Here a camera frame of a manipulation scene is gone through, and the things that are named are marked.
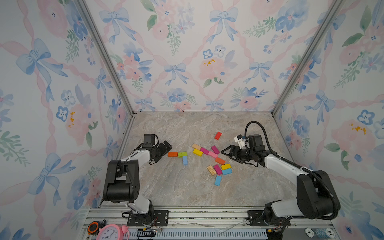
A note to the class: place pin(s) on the magenta block lower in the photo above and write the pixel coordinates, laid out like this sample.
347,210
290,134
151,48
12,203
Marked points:
218,170

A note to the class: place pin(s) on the magenta block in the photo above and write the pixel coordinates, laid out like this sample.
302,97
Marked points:
215,150
205,151
218,170

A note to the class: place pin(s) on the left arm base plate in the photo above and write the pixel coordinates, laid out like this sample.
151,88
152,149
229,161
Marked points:
159,218

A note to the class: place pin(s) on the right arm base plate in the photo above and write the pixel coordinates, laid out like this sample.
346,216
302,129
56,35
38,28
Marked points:
258,218

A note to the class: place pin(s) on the pink block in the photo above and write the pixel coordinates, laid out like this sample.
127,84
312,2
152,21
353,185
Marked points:
212,154

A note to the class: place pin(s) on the tan block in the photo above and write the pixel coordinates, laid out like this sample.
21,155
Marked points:
211,170
195,146

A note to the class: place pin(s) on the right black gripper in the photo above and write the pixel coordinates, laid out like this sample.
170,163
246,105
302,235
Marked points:
232,147

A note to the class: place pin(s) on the green block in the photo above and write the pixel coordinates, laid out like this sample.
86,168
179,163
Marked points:
182,154

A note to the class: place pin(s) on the white cable duct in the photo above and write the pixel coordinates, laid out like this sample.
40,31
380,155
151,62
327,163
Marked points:
197,234

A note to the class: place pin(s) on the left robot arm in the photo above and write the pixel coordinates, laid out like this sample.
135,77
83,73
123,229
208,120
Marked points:
122,183

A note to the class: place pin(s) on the orange block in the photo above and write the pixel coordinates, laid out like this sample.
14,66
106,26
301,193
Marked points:
220,161
173,154

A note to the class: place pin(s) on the blue block right lower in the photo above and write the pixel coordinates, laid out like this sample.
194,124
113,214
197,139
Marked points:
227,171

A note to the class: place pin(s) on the orange black tape measure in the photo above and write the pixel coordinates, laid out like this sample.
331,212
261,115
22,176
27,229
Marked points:
95,227

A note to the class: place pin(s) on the yellow block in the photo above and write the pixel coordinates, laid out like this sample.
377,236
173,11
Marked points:
226,166
198,152

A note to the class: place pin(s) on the magenta block middle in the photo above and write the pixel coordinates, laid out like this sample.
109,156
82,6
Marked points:
205,151

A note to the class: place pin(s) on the tan block upper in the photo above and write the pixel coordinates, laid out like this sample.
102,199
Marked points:
195,146

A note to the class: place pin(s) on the blue block bottom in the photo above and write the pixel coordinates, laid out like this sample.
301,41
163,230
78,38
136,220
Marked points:
218,180

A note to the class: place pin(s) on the white blue object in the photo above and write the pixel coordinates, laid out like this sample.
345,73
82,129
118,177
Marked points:
320,233

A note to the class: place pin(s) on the pink alarm clock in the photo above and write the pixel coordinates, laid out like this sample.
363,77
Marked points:
112,232

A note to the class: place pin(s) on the tan block lower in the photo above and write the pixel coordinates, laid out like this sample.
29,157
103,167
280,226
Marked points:
211,170

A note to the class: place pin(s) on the yellow block lower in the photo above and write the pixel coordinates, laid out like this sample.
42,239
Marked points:
226,166

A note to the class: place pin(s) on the red block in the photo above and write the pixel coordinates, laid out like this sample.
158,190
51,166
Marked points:
218,135

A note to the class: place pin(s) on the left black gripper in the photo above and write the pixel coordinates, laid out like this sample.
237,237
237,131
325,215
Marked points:
164,149

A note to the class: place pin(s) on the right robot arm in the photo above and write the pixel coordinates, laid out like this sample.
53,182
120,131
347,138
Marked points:
315,198

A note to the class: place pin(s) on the magenta block upper right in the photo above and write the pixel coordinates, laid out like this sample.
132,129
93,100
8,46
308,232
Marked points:
215,150

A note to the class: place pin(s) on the yellow block upper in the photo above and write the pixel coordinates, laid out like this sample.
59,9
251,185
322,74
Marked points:
198,152

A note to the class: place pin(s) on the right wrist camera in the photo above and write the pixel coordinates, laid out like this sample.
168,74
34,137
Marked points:
240,141

